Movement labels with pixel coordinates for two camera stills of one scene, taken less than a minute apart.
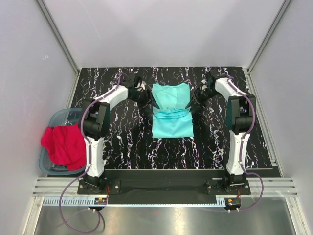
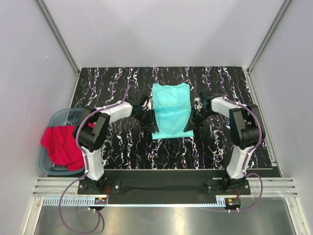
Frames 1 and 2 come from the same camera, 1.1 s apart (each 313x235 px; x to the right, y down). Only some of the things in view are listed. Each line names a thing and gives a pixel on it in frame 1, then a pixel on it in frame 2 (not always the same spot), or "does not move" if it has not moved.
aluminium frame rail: x=56 y=187 does not move
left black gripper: x=148 y=98 → x=149 y=125
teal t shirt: x=172 y=119 does not move
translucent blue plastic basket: x=59 y=116 does not move
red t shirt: x=65 y=146 does not move
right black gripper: x=194 y=99 → x=191 y=124
